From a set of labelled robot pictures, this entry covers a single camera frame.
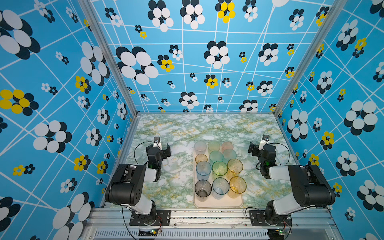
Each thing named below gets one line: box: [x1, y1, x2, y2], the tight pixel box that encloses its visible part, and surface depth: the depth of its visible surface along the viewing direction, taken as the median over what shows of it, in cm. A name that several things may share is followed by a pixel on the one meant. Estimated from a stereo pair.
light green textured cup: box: [208, 141, 221, 153], surface depth 93 cm
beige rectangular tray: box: [193, 150, 244, 208], surface depth 80 cm
